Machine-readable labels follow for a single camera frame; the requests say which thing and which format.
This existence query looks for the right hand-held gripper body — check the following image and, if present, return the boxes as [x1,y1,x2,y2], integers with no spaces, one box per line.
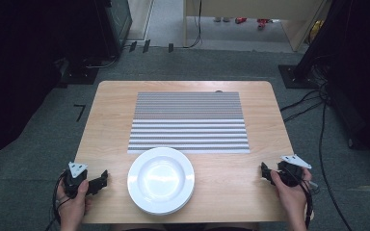
[277,154,313,189]

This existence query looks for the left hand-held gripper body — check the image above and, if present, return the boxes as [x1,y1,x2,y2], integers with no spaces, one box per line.
[62,161,98,199]

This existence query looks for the person's left hand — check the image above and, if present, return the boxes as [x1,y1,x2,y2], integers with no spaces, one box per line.
[57,179,92,223]

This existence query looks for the person's right hand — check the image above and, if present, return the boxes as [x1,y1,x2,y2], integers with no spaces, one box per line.
[269,167,315,223]

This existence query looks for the white plate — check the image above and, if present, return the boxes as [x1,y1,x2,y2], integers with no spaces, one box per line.
[131,192,196,217]
[126,146,196,212]

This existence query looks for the grey striped placemat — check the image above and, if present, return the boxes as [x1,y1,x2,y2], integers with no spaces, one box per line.
[127,91,251,155]

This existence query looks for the black stand base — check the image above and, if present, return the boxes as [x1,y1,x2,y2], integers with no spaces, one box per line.
[277,64,321,90]
[60,62,100,87]

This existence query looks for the red power tool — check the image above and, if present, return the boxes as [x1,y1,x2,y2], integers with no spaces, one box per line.
[256,18,274,31]

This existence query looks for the yellow object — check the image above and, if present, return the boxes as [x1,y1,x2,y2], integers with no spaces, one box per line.
[309,19,325,41]

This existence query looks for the dark glass cabinet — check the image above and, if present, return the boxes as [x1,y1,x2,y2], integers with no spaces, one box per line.
[94,0,133,61]

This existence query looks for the light wooden desk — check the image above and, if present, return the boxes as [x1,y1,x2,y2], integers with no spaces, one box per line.
[182,0,331,53]

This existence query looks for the left hand-held gripper cable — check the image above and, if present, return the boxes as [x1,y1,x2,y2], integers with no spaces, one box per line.
[44,170,71,231]

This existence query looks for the hand-held gripper cable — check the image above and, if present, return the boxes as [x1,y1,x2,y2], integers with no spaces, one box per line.
[44,170,71,231]
[287,167,320,229]

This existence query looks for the right hand-held gripper cable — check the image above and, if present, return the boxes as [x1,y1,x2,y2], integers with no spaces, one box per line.
[287,167,320,229]

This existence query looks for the long black floor cable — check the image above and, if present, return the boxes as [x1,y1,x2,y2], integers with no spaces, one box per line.
[317,95,355,231]

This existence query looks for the black hanging cable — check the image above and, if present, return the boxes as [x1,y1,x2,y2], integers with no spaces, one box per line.
[184,0,204,50]

